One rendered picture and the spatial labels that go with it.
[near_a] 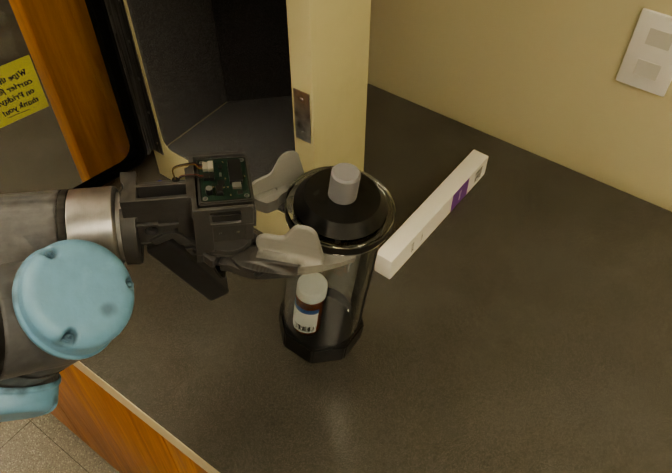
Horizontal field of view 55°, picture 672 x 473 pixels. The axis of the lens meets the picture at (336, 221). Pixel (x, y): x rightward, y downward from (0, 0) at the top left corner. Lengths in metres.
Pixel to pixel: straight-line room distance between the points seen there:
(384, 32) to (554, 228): 0.46
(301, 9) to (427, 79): 0.56
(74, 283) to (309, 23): 0.36
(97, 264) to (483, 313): 0.57
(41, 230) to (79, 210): 0.03
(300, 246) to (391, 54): 0.68
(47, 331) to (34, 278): 0.03
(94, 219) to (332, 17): 0.31
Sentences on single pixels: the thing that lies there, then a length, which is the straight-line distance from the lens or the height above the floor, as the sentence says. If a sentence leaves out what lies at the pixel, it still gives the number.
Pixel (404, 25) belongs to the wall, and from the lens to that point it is 1.17.
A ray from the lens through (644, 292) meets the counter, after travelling 0.99.
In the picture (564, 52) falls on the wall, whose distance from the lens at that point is 1.06.
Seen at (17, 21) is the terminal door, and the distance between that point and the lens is 0.85.
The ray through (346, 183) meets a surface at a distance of 0.59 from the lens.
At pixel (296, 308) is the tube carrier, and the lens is 0.72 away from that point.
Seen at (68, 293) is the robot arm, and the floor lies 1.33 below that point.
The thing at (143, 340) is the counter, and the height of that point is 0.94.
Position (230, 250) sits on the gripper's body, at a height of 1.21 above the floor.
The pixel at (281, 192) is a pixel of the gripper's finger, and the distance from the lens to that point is 0.65.
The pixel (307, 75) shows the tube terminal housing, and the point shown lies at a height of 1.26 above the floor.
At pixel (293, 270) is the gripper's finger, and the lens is 0.60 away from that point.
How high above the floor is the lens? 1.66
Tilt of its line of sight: 48 degrees down
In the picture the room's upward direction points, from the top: straight up
